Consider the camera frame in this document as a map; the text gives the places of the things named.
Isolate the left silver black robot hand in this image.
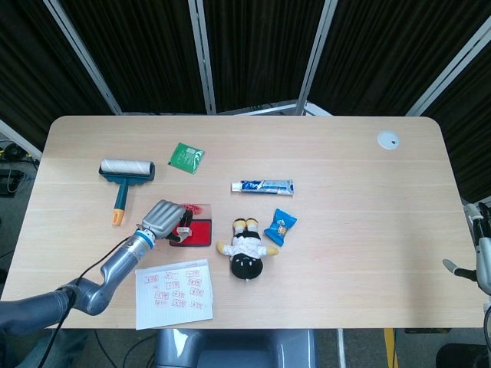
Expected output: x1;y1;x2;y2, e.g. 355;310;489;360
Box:
136;199;195;248

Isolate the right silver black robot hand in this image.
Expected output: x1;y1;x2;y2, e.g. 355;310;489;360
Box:
443;201;491;297

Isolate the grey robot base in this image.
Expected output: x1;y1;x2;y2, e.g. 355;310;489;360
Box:
153;328;319;368

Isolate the red ink pad case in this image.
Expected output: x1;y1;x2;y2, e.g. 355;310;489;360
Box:
168;203;213;248

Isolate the teal lint roller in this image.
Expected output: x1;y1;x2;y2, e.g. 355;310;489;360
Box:
98;158;157;227

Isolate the green foil sachet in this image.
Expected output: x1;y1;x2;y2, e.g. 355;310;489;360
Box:
166;142;206;175

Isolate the white stamped paper notepad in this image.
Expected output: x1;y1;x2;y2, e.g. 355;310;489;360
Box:
134;258;214;331

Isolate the black white plush doll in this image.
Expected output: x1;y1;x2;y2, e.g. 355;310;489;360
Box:
216;217;280;283

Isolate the black rounded equipment base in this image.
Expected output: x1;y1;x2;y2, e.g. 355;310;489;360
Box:
436;343;491;368

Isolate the blue white toothpaste tube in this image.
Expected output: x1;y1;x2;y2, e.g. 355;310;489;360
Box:
230;179;295;198

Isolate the blue snack packet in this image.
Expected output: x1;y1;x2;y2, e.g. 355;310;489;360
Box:
263;208;298;247

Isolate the dark curtain panel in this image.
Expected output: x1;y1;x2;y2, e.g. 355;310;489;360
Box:
202;0;328;113
424;57;491;205
308;0;491;117
61;0;209;115
0;0;113;151

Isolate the grey metal partition foot bar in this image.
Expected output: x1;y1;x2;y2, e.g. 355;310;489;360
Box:
216;100;298;116
302;101;334;117

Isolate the white round grommet cap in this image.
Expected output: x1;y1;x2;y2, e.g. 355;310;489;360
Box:
376;130;400;151

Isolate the black floor device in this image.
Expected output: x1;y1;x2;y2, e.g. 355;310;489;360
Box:
0;168;25;199

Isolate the blue denim cloth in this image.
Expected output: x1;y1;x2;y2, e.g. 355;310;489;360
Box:
7;329;90;368

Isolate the white table leg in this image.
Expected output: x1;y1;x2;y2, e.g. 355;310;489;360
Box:
336;328;347;368

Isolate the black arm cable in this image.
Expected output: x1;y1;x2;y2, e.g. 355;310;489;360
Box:
38;234;134;368

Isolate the black floor cable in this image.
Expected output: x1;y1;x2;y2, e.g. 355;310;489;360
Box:
94;329;155;368

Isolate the grey metal partition post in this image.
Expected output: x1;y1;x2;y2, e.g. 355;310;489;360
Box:
0;118;43;160
187;0;218;115
42;0;123;115
406;26;491;117
295;0;338;115

